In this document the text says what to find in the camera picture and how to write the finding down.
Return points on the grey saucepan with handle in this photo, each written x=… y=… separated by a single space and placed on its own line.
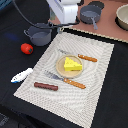
x=90 y=14

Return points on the black burner disc right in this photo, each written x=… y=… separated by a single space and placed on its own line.
x=97 y=3

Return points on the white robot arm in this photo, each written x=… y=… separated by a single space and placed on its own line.
x=65 y=10

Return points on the yellow toy cheese wedge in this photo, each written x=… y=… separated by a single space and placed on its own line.
x=71 y=65

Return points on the white and blue toy fish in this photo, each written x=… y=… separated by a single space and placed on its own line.
x=21 y=76

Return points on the round wooden plate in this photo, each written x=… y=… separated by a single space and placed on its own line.
x=68 y=74

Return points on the brown toy sausage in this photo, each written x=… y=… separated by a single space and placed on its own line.
x=45 y=86

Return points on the beige woven placemat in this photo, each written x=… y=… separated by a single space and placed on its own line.
x=71 y=103

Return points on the fork with wooden handle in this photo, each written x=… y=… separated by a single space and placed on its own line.
x=80 y=56

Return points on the grey pot with handles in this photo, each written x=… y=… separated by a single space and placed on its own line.
x=40 y=34

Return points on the knife with wooden handle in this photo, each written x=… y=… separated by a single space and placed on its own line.
x=68 y=81

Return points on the brown toy stove board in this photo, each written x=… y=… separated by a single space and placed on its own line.
x=107 y=26

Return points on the beige bowl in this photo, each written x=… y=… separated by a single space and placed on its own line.
x=122 y=15

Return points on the red toy tomato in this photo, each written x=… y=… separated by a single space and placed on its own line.
x=26 y=48

